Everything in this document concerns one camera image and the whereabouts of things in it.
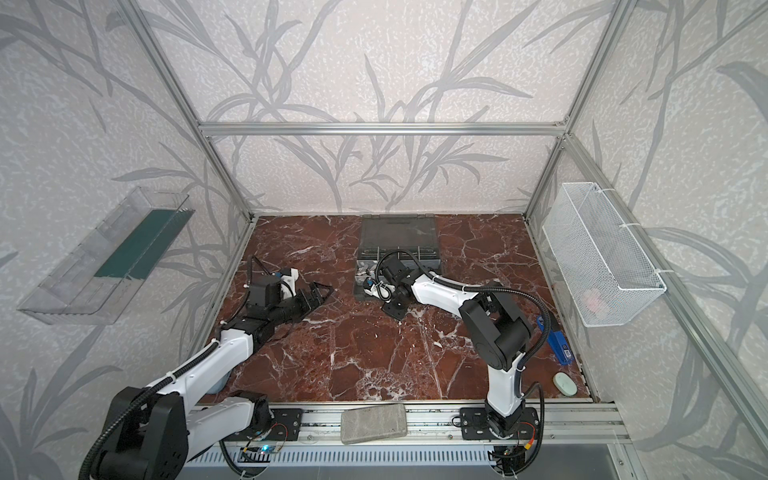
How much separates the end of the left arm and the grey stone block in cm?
29

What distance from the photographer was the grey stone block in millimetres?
709

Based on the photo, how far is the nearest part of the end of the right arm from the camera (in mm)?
692

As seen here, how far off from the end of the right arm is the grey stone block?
24cm

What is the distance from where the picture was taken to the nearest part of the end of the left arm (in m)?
0.63
